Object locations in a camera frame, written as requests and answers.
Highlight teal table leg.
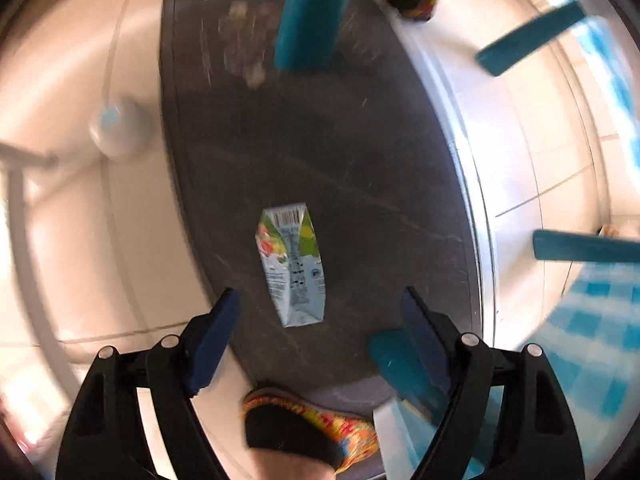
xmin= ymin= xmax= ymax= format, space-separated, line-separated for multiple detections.
xmin=367 ymin=331 xmax=453 ymax=413
xmin=274 ymin=0 xmax=363 ymax=72
xmin=532 ymin=229 xmax=640 ymax=264
xmin=476 ymin=2 xmax=587 ymax=77

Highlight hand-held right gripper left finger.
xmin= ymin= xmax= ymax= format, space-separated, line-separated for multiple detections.
xmin=55 ymin=287 xmax=241 ymax=480

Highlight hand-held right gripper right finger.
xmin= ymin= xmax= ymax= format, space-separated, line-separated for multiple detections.
xmin=400 ymin=286 xmax=586 ymax=480

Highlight dark floor mat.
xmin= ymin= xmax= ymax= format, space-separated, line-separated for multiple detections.
xmin=159 ymin=0 xmax=496 ymax=411

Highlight grey metal tube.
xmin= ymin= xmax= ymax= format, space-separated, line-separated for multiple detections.
xmin=0 ymin=141 xmax=71 ymax=411

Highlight small drink carton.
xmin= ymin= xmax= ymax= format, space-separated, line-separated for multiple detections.
xmin=255 ymin=202 xmax=327 ymax=328

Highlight white round object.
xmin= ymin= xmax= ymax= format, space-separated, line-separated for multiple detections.
xmin=89 ymin=94 xmax=155 ymax=162

